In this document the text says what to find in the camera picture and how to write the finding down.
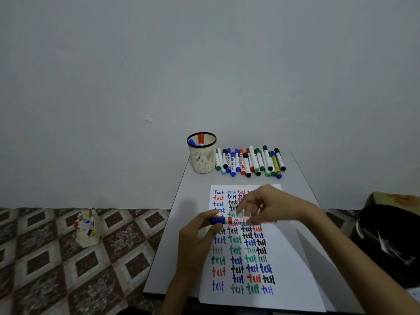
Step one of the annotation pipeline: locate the small cream box of pens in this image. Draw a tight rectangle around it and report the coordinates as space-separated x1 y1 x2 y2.
73 208 103 249

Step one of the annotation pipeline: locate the person's right forearm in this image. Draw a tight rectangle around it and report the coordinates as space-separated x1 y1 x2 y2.
305 208 420 315

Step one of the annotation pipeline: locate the black plastic bucket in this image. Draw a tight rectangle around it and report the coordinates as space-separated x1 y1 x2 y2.
351 203 420 289

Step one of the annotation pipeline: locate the person's left hand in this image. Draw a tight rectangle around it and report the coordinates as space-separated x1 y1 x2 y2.
176 210 225 280

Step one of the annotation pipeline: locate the person's right hand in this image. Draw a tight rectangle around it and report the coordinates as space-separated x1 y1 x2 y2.
235 184 325 226

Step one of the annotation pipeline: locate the white paper with colored writing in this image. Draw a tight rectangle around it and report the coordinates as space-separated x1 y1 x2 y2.
198 183 327 313

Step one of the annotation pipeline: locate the grey drawer cabinet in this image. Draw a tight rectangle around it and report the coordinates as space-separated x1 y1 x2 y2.
143 153 365 315

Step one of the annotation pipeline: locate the row of colored markers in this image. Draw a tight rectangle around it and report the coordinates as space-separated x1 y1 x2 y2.
215 145 287 179

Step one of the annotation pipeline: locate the yellow floral cushion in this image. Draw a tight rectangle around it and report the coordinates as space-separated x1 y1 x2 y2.
364 192 420 210

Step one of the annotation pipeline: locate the beige mesh cup black rim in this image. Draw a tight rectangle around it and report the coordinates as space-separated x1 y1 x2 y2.
186 132 217 175

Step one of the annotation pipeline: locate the blue marker with red band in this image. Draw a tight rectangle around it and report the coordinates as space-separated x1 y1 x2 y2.
210 216 263 226

